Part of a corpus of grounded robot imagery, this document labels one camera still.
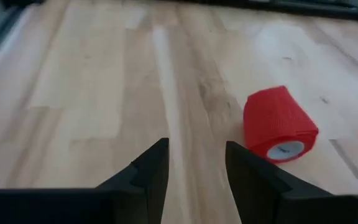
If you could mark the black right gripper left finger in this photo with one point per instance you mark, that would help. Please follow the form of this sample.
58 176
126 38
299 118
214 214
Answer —
89 207

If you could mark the red elastic bandage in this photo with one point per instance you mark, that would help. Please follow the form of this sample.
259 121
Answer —
275 121

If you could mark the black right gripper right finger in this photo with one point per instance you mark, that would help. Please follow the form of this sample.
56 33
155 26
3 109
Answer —
291 207

